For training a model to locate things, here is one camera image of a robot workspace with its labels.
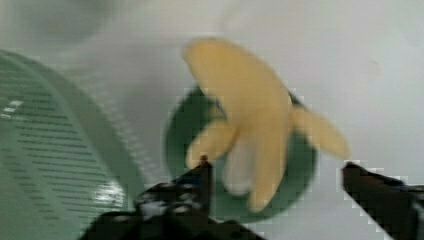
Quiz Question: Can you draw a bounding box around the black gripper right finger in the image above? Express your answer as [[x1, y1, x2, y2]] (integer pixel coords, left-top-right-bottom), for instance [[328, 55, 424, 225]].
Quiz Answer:
[[342, 162, 424, 240]]

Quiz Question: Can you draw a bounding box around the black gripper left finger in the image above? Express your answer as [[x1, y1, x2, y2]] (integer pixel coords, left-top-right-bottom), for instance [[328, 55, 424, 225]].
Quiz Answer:
[[78, 155, 266, 240]]

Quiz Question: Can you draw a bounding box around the peeled plush banana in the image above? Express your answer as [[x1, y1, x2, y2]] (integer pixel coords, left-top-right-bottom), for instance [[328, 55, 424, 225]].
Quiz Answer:
[[183, 38, 351, 213]]

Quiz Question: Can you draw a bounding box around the green mug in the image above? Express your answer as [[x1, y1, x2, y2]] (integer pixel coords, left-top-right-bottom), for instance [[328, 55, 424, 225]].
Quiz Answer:
[[165, 87, 317, 223]]

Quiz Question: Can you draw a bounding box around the green perforated colander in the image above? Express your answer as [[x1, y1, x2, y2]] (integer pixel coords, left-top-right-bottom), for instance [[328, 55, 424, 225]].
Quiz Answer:
[[1, 51, 144, 240]]

